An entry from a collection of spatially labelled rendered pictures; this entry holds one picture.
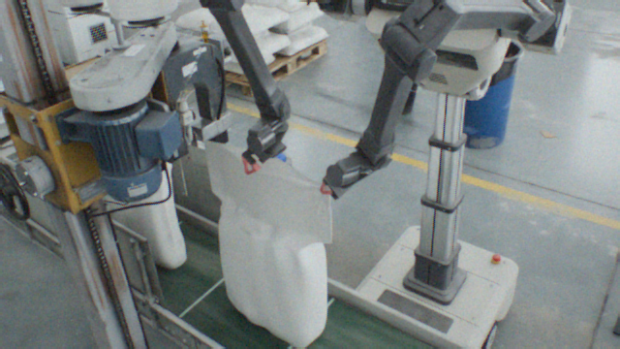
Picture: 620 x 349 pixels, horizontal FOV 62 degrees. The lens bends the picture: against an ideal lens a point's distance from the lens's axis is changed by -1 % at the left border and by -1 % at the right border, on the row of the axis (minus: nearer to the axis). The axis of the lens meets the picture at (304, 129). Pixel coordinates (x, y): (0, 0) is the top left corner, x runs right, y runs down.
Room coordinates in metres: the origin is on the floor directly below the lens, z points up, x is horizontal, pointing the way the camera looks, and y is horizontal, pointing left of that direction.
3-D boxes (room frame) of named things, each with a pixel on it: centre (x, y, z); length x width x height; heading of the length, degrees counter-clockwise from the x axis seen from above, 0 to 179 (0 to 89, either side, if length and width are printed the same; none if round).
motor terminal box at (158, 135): (1.15, 0.36, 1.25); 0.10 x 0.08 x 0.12; 167
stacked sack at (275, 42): (4.43, 0.42, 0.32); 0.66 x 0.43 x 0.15; 144
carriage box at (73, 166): (1.35, 0.63, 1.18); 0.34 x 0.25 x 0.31; 142
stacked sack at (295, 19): (4.92, 0.06, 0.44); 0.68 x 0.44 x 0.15; 142
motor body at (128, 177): (1.18, 0.46, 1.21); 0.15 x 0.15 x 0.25
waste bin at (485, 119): (3.20, -1.21, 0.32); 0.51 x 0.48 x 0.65; 142
